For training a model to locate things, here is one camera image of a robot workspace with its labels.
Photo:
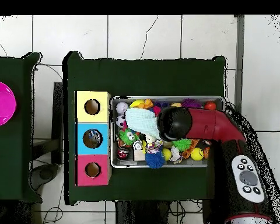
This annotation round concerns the mint green waffle cloth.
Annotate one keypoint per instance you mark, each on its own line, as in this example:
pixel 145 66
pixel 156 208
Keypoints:
pixel 140 121

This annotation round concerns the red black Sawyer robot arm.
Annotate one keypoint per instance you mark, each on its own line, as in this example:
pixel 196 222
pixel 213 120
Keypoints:
pixel 212 123

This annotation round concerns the wooden box with three holes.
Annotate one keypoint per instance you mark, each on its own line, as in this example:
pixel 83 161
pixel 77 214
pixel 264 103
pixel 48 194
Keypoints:
pixel 102 116

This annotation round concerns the silver mesh bin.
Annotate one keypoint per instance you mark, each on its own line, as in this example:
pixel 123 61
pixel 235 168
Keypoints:
pixel 126 164

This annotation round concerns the green fuzzy toy with eyes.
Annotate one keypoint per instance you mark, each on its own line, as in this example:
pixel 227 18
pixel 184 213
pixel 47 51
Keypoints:
pixel 128 137
pixel 182 144

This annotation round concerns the small soccer ball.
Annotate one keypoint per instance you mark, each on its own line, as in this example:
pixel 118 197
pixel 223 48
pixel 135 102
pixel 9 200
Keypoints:
pixel 120 121

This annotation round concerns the small white baseball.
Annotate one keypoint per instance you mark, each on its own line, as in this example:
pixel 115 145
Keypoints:
pixel 122 108

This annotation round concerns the blue spiky rubber ball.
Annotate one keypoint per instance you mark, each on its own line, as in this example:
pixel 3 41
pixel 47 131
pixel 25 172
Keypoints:
pixel 155 159

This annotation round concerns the yellow tennis ball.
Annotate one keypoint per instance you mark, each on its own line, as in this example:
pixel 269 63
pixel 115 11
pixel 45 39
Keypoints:
pixel 167 154

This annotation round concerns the dark green tablecloth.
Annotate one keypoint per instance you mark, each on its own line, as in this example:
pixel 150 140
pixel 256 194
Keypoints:
pixel 9 163
pixel 142 77

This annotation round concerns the purple spiky rubber ball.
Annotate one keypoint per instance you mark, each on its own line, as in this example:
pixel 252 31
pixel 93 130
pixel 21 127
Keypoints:
pixel 191 103

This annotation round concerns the yellow smiley ball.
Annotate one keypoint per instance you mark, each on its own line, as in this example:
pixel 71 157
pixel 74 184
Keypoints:
pixel 197 154

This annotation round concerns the black upright panel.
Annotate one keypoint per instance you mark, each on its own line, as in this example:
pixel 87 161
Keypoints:
pixel 57 105

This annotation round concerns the dark grey rounded base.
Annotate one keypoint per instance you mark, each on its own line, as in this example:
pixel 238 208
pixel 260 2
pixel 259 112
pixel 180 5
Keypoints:
pixel 45 173

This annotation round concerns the pink plastic bowl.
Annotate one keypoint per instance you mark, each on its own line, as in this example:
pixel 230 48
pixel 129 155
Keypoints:
pixel 2 105

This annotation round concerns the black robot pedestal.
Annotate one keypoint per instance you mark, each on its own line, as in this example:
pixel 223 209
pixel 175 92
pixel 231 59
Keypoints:
pixel 140 214

